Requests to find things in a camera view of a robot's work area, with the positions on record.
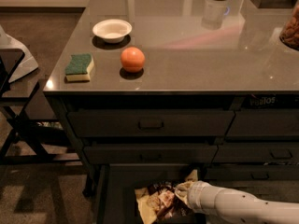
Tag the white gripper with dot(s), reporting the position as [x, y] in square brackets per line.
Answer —
[196, 196]

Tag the brown sea salt chip bag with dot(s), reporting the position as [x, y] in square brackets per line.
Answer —
[158, 202]

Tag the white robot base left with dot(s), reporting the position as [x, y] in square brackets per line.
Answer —
[16, 56]

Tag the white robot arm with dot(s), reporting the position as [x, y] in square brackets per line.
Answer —
[234, 206]

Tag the bottom right drawer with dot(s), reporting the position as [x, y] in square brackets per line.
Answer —
[246, 173]

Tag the middle left drawer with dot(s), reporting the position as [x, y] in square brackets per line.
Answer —
[149, 153]

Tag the top left drawer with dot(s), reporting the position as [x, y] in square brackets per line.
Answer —
[142, 122]

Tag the open bottom left drawer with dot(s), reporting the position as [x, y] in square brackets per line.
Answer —
[115, 201]

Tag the middle right drawer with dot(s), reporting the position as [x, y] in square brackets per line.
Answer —
[257, 152]

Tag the top right drawer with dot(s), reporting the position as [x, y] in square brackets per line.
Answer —
[268, 124]

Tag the dark counter cabinet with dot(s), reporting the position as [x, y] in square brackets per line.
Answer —
[199, 54]

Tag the orange round fruit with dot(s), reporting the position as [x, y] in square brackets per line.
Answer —
[132, 60]

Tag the green and yellow sponge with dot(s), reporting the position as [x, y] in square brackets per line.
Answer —
[79, 68]

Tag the white bowl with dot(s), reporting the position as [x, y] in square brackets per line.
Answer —
[112, 31]

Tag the dark folding side table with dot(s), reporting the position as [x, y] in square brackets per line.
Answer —
[33, 137]

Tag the glass jar of nuts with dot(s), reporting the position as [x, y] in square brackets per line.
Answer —
[290, 32]

